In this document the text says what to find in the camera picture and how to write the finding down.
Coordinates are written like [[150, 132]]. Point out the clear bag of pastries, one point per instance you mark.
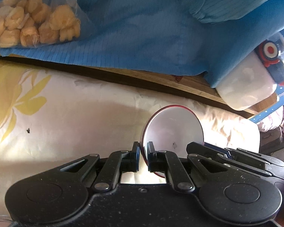
[[36, 23]]

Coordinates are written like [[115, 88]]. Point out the white jar blue lid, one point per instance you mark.
[[256, 77]]

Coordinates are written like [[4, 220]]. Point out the white bowl red rim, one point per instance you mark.
[[172, 128]]

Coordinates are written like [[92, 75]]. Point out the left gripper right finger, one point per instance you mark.
[[169, 163]]

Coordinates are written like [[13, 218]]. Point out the cream floral tablecloth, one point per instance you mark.
[[48, 118]]

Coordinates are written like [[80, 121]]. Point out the blue cloth garment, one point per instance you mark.
[[178, 37]]

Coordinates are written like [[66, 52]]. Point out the pink clothing pile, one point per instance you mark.
[[271, 128]]

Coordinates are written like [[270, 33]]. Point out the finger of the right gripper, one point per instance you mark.
[[246, 163], [233, 154]]

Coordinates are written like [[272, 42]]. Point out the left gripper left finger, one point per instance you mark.
[[109, 170]]

